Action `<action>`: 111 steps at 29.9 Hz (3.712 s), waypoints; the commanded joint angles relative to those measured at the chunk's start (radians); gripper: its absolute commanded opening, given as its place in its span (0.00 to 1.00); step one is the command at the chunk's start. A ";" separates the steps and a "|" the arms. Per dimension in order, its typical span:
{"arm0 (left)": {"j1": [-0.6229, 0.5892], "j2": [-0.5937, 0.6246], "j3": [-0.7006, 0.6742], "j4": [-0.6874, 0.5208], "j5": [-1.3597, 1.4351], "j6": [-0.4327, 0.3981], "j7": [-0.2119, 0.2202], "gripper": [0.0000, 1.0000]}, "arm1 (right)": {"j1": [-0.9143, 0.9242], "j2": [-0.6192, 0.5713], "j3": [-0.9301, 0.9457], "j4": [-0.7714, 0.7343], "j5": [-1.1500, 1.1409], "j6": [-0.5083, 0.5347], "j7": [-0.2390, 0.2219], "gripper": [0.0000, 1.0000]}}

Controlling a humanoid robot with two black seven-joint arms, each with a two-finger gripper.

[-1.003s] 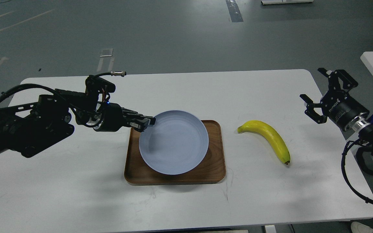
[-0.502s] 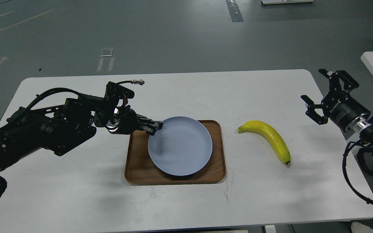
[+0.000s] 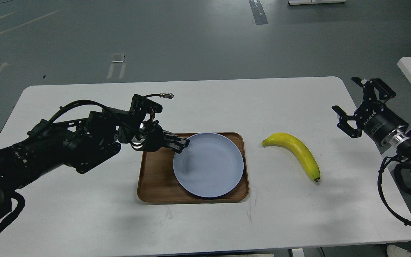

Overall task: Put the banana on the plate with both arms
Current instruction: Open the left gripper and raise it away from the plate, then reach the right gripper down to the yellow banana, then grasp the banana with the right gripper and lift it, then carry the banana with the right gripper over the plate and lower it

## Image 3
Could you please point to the black cylindrical gripper body left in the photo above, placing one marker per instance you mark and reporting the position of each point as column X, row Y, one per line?
column 150, row 137

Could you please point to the light blue round plate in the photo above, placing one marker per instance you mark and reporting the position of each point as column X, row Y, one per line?
column 210, row 166

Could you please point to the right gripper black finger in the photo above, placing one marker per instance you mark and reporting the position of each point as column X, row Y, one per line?
column 343, row 123
column 374, row 90

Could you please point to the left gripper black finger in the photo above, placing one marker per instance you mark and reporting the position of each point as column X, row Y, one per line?
column 175, row 140
column 177, row 147

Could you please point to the white shoe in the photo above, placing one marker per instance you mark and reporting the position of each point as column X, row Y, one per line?
column 394, row 251

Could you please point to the brown wooden tray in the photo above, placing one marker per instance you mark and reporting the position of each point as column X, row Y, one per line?
column 158, row 185

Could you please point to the black robot arm image left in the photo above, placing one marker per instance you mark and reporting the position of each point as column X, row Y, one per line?
column 82, row 135

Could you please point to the yellow banana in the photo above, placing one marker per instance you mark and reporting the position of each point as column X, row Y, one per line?
column 299, row 149

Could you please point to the black cylindrical gripper body right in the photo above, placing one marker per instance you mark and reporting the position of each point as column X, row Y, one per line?
column 378, row 121

